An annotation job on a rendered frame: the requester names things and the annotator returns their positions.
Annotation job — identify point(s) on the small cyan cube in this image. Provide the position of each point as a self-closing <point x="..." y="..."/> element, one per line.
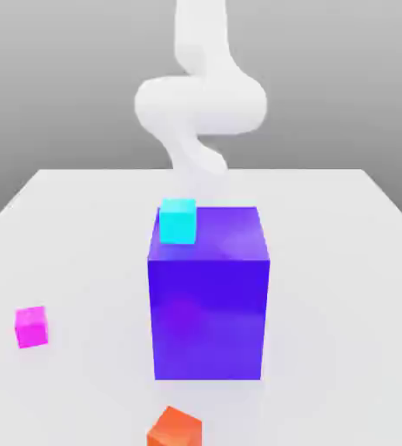
<point x="177" y="223"/>

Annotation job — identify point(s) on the small magenta cube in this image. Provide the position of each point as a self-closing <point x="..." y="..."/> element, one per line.
<point x="31" y="327"/>

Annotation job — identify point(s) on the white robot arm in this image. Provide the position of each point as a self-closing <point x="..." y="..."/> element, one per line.
<point x="201" y="101"/>

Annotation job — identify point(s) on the large purple box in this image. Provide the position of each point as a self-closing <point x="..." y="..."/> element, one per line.
<point x="208" y="313"/>

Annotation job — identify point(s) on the small orange cube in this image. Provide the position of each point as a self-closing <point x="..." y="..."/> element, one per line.
<point x="175" y="428"/>

